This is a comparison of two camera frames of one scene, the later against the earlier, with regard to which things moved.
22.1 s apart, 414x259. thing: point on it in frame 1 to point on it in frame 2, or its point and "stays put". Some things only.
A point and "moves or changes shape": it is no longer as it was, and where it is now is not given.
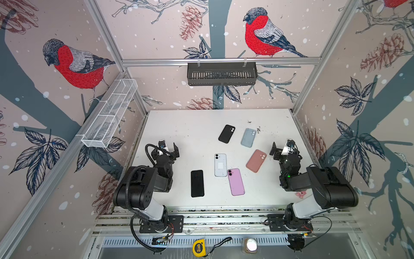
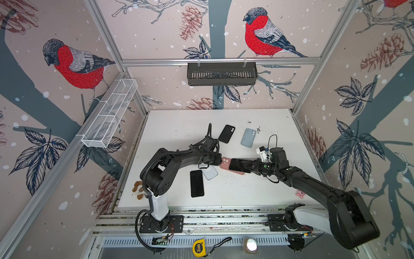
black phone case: (226, 134) stays put
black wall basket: (242, 73) stays put
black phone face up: (197, 185) stays put
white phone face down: (220, 165) to (209, 172)
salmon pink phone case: (256, 161) moves or changes shape
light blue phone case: (248, 137) stays put
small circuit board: (160, 240) stays put
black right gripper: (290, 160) to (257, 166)
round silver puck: (250, 245) stays put
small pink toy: (301, 194) stays put
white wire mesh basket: (101, 133) stays put
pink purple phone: (235, 181) to (241, 165)
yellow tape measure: (199, 247) stays put
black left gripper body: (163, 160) to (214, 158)
